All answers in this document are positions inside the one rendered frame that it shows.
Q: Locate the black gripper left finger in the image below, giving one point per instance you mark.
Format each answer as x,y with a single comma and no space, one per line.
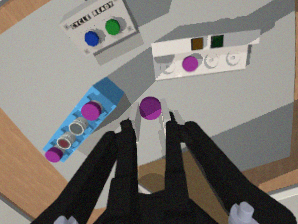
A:
76,202

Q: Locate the grey flat mat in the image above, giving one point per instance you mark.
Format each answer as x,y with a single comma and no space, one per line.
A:
247,112

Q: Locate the grey button panel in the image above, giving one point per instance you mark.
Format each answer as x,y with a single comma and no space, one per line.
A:
97,25

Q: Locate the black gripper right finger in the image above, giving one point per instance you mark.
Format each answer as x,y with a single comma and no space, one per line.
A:
242,201

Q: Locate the purple cylindrical cap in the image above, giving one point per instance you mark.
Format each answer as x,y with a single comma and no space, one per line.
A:
54,154
150,108
91,111
190,63

